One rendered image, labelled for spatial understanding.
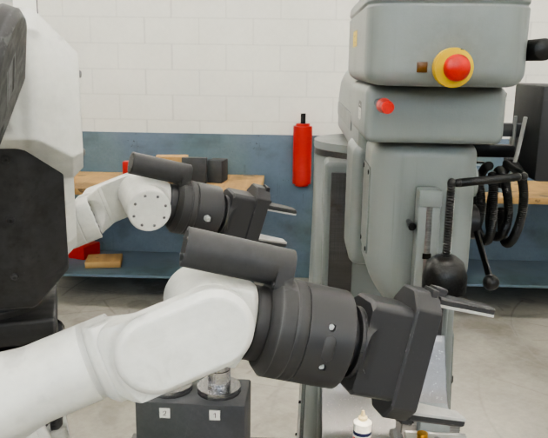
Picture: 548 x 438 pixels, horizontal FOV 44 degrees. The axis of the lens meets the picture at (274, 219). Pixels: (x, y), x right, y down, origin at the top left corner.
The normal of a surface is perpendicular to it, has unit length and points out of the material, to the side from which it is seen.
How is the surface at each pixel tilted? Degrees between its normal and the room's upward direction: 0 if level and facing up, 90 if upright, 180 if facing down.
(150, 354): 84
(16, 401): 76
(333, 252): 90
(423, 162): 90
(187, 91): 90
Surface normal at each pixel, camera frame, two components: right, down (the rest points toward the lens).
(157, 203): 0.35, 0.32
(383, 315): 0.22, 0.11
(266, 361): -0.62, 0.26
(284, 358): 0.13, 0.42
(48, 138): 0.88, 0.04
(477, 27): -0.04, 0.22
